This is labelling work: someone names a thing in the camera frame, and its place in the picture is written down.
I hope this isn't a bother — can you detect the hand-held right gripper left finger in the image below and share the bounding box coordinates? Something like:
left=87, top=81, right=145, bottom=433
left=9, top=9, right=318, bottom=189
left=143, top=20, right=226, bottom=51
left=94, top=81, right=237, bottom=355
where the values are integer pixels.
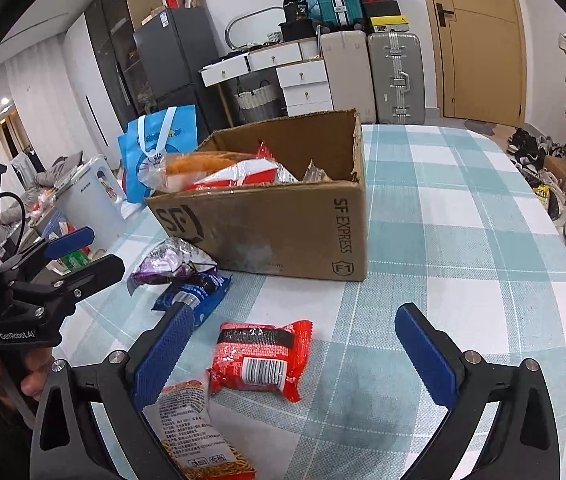
left=28, top=304, right=195, bottom=480

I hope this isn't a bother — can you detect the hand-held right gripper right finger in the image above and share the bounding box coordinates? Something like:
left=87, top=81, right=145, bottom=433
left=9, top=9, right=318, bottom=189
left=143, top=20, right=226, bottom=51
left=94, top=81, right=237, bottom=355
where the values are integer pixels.
left=395, top=303, right=561, bottom=480

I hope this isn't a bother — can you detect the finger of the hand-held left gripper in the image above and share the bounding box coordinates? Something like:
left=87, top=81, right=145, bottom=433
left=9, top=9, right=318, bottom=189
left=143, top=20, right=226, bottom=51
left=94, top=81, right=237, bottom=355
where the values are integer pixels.
left=0, top=227, right=95, bottom=273
left=13, top=254, right=126, bottom=313

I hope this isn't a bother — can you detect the blue snack packet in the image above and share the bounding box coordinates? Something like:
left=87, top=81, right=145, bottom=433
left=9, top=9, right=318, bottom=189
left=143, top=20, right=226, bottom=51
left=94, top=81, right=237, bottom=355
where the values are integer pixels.
left=152, top=272, right=232, bottom=331

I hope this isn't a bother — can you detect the purple and white snack bag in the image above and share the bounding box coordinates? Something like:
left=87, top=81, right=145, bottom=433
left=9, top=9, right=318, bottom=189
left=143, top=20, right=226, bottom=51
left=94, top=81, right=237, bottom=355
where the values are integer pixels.
left=127, top=237, right=219, bottom=293

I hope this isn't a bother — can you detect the white and orange snack packet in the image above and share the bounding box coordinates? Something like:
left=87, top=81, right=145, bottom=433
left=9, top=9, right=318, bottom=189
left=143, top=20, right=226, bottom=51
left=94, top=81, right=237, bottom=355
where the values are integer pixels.
left=142, top=380, right=256, bottom=480

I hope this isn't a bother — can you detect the red snack packet black band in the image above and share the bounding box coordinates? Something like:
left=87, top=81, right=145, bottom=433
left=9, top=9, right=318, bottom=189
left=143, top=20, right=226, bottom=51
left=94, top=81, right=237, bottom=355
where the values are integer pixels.
left=206, top=319, right=314, bottom=403

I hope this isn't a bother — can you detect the brown cardboard box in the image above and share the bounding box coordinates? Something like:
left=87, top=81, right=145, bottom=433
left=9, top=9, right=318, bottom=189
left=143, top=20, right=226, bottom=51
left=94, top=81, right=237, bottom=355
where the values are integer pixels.
left=145, top=108, right=369, bottom=282

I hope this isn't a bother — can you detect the red and white snack packet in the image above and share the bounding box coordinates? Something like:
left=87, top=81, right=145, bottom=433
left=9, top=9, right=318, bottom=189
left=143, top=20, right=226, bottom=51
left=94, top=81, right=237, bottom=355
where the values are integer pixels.
left=183, top=141, right=300, bottom=192

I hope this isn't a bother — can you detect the pale snack packet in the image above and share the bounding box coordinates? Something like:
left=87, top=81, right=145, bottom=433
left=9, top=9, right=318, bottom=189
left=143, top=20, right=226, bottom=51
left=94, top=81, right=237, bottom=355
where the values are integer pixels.
left=303, top=160, right=334, bottom=182

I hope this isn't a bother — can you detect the person's left hand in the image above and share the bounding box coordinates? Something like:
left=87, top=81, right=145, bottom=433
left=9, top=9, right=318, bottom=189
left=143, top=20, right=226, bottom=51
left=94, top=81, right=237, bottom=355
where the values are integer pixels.
left=0, top=347, right=55, bottom=402

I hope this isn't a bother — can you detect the white appliance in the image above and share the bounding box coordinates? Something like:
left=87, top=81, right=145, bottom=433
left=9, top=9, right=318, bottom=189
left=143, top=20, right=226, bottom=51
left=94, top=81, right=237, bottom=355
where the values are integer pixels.
left=53, top=156, right=126, bottom=256

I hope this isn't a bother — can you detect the grey clothes pile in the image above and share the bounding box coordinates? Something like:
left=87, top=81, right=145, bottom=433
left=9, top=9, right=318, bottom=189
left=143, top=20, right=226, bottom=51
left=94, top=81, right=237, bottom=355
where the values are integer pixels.
left=33, top=156, right=86, bottom=191

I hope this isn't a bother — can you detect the blue cartoon tote bag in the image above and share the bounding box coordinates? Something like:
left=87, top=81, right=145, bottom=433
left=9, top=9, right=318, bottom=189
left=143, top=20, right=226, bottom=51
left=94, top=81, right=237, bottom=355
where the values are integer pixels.
left=117, top=105, right=199, bottom=204

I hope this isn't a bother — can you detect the dark glass cabinet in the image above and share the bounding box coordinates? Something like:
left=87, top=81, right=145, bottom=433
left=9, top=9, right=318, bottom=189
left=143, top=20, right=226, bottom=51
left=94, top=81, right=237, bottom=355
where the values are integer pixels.
left=83, top=0, right=149, bottom=121

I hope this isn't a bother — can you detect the grey refrigerator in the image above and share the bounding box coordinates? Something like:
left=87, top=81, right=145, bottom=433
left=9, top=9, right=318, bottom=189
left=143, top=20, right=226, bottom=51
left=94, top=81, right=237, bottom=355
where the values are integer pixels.
left=133, top=7, right=229, bottom=121

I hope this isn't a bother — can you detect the low cardboard box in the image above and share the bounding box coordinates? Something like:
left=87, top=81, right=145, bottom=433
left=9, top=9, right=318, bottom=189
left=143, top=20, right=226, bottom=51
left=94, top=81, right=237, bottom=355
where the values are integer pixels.
left=543, top=155, right=566, bottom=206

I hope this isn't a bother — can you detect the woven basket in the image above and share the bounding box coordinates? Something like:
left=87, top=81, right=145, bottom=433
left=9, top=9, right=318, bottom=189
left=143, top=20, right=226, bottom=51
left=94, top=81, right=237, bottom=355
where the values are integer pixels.
left=234, top=82, right=284, bottom=123

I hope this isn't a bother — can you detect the tall flat cardboard box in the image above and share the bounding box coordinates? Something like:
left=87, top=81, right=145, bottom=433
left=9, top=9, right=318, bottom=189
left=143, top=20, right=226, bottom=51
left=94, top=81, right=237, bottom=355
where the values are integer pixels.
left=120, top=0, right=164, bottom=31

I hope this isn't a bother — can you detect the white desk with drawers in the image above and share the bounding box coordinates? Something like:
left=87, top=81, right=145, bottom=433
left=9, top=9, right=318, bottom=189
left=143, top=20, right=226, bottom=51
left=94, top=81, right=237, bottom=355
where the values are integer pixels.
left=200, top=40, right=324, bottom=86

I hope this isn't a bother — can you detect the white drawer chest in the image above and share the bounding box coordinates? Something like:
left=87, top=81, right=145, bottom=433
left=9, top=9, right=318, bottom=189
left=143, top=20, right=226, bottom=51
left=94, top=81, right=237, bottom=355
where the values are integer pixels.
left=276, top=60, right=335, bottom=117

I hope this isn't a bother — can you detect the silver suitcase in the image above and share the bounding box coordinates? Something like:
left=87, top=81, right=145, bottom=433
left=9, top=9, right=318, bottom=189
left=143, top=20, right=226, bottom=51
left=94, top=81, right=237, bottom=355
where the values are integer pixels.
left=367, top=31, right=426, bottom=126

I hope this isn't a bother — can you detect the beige suitcase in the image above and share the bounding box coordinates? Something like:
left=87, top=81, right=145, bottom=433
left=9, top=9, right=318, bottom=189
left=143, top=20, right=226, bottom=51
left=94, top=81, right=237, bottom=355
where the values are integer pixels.
left=319, top=30, right=378, bottom=123

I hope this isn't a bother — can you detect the black storage box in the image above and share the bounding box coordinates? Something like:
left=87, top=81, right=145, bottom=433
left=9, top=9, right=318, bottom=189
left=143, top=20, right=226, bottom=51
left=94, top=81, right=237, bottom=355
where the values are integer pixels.
left=279, top=20, right=321, bottom=43

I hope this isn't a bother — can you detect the wooden door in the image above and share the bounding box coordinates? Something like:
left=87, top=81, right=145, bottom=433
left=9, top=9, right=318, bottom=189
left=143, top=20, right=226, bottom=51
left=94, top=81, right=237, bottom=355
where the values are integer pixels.
left=415, top=0, right=528, bottom=126

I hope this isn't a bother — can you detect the black bag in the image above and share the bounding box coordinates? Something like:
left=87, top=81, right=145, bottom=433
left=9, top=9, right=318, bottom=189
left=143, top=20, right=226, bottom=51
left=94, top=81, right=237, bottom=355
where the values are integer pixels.
left=283, top=0, right=316, bottom=23

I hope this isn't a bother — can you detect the yellow and black shoebox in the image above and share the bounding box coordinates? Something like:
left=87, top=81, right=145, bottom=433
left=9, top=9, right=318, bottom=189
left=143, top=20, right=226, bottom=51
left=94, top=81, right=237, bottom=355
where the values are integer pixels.
left=369, top=15, right=410, bottom=33

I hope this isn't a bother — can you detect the plain black shoebox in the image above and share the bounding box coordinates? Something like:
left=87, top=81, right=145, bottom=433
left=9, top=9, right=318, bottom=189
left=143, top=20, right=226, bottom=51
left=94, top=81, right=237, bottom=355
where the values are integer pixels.
left=360, top=1, right=404, bottom=18

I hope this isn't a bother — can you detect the black cable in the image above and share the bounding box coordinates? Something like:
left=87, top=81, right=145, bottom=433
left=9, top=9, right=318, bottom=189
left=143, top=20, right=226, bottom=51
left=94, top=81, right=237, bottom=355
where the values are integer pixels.
left=0, top=192, right=26, bottom=251

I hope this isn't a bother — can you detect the oval metal frame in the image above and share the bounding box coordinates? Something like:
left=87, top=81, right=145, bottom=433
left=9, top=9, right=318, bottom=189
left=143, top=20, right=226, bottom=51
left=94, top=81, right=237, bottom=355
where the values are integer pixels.
left=225, top=6, right=286, bottom=51

